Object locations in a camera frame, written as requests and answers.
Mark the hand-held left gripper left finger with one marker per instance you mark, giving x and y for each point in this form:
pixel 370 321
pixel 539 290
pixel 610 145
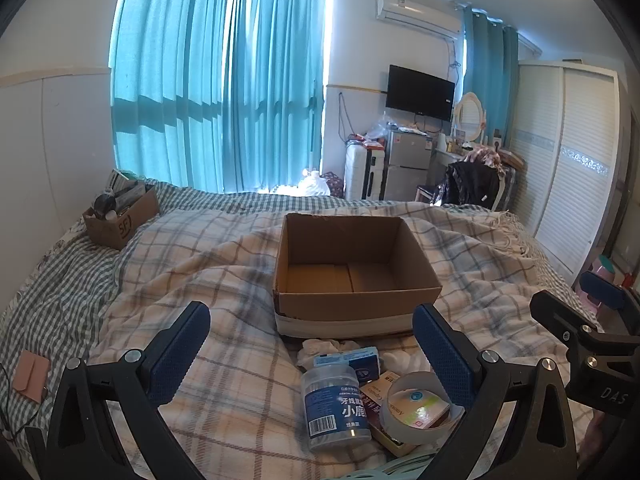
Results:
pixel 181 345

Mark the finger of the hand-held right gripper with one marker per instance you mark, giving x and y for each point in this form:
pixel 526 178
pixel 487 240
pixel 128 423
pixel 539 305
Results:
pixel 555 310
pixel 602 287

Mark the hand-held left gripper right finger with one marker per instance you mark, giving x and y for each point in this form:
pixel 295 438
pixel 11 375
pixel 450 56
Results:
pixel 445 360

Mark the white cloth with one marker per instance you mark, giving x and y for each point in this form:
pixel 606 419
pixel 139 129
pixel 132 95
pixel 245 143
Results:
pixel 322 347
pixel 402 360

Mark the clear tape roll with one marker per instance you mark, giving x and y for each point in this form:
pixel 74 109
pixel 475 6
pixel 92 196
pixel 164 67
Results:
pixel 400 422

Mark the blue white tissue pack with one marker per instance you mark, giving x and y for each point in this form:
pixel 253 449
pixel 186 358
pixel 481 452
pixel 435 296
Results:
pixel 360 360

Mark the blue label floss jar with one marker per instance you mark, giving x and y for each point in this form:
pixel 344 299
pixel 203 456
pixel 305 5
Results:
pixel 335 405

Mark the person's right hand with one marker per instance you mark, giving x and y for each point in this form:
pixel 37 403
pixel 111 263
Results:
pixel 602 435

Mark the pink plastic stool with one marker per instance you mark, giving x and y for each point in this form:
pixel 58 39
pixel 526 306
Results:
pixel 589 301

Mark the plaid blanket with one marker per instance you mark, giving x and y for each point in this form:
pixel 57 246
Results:
pixel 210 265

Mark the pale green plastic item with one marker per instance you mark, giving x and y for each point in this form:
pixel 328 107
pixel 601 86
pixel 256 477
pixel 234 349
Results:
pixel 380 470

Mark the small brown cardboard box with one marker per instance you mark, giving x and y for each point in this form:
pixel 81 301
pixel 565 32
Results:
pixel 125 227

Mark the white slatted wardrobe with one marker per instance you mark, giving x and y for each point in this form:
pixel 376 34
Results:
pixel 570 160

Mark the silver suitcase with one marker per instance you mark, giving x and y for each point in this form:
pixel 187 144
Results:
pixel 507 185

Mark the green checked bed sheet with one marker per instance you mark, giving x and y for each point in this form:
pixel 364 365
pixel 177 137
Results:
pixel 60 280

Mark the black jacket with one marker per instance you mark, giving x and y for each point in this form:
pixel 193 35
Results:
pixel 467 185

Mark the pink pouch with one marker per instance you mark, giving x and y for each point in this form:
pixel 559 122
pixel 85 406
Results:
pixel 31 376

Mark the flat cardboard box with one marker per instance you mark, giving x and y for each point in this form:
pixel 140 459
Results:
pixel 514 159

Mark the black round container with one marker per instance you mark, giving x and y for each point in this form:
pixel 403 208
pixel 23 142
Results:
pixel 104 203

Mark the brown chair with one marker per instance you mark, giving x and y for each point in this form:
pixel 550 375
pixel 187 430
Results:
pixel 425 194

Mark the floral cloth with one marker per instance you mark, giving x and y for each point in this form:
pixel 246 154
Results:
pixel 487 156

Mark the green white carton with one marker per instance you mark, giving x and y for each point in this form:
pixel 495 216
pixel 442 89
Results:
pixel 122 180

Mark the white dressing table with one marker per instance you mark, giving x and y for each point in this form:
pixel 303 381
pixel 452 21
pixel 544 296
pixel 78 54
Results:
pixel 445 154

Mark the silver fridge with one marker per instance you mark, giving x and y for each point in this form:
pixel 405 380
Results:
pixel 407 165

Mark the white suitcase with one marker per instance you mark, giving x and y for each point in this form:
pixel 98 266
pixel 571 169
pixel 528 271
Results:
pixel 357 172

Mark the dark patterned bag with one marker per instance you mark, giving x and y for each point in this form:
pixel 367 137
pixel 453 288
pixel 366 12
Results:
pixel 334 185

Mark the oval white-framed mirror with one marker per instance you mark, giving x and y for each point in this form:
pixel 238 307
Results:
pixel 469 115

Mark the orange box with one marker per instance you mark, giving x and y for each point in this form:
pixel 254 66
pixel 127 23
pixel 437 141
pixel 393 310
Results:
pixel 370 142

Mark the blue curtain beside wardrobe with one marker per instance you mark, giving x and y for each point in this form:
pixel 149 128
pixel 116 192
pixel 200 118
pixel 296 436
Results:
pixel 487 80

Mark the clear plastic bag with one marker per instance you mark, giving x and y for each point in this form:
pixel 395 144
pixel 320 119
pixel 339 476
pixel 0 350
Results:
pixel 382 127

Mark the wide blue curtain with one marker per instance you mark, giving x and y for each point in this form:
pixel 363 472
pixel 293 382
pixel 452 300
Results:
pixel 170 85

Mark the narrow blue curtain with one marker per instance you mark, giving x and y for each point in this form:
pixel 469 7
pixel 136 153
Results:
pixel 275 85

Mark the white air conditioner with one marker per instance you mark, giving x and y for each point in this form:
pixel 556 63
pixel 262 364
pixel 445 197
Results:
pixel 415 12

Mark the black wall television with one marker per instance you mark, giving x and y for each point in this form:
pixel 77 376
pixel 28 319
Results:
pixel 420 91

